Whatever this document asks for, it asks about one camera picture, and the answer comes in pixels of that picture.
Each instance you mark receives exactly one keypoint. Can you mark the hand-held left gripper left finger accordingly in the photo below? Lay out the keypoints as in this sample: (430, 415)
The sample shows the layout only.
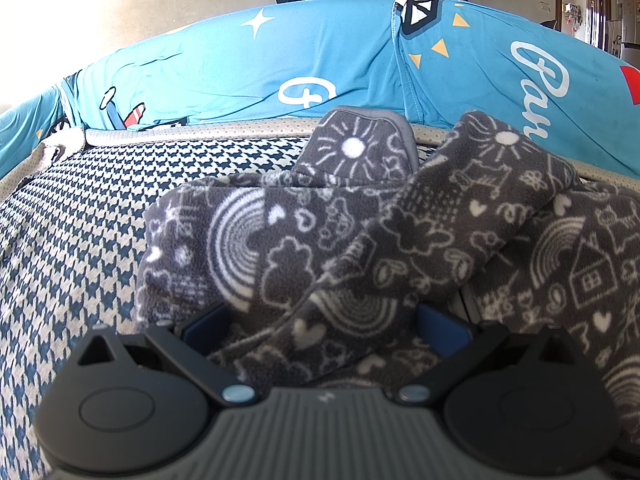
(207, 327)

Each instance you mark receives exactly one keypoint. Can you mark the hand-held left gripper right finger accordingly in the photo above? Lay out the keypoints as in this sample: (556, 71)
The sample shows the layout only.
(440, 330)

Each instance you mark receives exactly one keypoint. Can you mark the blue printed sofa cover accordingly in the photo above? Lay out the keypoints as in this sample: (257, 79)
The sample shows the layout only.
(200, 70)

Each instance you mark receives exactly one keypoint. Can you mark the grey patterned fleece jacket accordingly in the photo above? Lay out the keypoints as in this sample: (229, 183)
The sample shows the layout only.
(350, 240)

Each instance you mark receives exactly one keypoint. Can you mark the houndstooth sofa cushion cover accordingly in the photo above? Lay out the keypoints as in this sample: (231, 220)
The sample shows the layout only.
(75, 220)

